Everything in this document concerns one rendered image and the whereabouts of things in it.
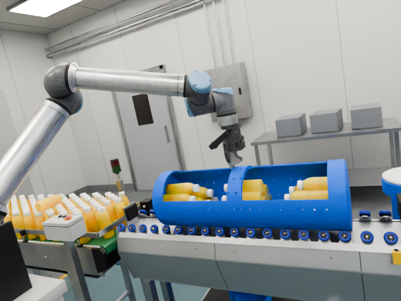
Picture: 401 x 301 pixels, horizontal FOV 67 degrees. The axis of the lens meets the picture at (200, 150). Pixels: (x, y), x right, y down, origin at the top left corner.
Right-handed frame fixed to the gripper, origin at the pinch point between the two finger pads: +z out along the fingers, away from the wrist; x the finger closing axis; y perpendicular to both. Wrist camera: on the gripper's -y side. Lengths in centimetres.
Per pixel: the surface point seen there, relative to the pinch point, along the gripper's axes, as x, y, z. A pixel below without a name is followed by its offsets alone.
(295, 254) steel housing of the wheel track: -12.5, 26.5, 34.9
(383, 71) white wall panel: 322, 89, -22
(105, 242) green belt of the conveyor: -16, -75, 34
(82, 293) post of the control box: -31, -86, 56
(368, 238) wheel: -11, 53, 27
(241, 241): -11.4, 3.3, 30.9
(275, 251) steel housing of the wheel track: -12.3, 18.2, 34.3
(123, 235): -11, -66, 31
